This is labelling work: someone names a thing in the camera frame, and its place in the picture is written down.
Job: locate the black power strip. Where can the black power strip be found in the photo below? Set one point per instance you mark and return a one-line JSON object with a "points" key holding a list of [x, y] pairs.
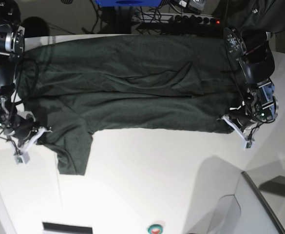
{"points": [[196, 19]]}

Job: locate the blue box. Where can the blue box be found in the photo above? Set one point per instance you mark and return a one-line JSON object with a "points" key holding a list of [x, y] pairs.
{"points": [[129, 3]]}

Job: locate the red green emergency button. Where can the red green emergency button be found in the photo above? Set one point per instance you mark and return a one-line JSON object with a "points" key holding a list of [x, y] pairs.
{"points": [[155, 229]]}

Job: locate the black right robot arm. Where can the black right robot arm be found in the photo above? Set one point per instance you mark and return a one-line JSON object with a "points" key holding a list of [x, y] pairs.
{"points": [[11, 52]]}

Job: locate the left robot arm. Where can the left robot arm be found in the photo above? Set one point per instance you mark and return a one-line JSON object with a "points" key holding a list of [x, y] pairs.
{"points": [[251, 24]]}

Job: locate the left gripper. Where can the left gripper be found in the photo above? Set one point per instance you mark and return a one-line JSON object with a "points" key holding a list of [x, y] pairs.
{"points": [[259, 105]]}

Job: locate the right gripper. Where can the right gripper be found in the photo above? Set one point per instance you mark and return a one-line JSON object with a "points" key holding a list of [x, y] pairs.
{"points": [[20, 125]]}

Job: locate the dark green t-shirt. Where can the dark green t-shirt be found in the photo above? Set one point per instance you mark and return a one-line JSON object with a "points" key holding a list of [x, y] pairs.
{"points": [[80, 87]]}

